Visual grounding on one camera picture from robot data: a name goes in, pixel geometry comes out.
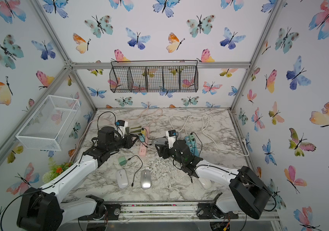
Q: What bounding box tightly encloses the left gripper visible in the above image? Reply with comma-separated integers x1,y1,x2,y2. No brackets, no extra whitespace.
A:
108,134,139,154

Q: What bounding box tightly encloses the green charger plug front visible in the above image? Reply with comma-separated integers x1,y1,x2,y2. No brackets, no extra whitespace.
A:
118,157,127,166

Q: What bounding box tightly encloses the white wireless mouse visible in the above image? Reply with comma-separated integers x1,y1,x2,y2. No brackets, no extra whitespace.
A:
116,169,128,189

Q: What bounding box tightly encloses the silver mouse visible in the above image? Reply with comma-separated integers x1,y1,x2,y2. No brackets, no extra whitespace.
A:
140,169,151,190
151,137,168,146

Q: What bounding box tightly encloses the black charging cable white mouse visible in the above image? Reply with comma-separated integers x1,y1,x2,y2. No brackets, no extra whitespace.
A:
128,155,143,187

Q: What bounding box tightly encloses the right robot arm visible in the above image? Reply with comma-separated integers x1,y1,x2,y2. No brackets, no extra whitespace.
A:
152,138,273,219

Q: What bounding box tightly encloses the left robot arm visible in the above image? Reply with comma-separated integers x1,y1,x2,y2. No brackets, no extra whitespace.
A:
17,127,139,231

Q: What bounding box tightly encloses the white mouse right front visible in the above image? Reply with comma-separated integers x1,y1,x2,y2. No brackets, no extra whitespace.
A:
198,178,212,190

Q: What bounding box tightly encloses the teal power strip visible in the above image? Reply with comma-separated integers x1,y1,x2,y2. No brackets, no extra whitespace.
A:
185,134,199,157

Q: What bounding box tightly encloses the teal charger plug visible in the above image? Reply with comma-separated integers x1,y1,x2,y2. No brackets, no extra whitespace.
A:
139,134,145,142

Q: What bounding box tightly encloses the pink power strip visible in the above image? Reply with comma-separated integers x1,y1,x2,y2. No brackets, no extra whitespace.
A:
139,127,149,157

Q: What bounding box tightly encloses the artificial potted plant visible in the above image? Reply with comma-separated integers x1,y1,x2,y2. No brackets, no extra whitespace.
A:
42,157,72,183

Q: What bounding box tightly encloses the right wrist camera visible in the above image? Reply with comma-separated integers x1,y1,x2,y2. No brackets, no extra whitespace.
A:
166,130,178,149

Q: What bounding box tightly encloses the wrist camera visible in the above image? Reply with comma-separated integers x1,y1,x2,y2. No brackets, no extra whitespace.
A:
166,130,178,149
115,120,128,138

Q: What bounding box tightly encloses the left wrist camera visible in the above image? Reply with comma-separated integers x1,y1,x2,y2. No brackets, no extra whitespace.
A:
115,120,128,138

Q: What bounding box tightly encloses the white power cord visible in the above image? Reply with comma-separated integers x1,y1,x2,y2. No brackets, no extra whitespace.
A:
168,114,250,157

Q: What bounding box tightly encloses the white mesh wall basket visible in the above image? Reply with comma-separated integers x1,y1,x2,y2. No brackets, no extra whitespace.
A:
16,95,81,151

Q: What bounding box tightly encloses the aluminium front rail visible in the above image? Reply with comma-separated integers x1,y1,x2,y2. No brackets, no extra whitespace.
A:
80,201,281,223

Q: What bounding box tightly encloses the black wire wall basket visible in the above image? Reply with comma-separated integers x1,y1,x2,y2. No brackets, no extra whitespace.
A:
109,60,199,93

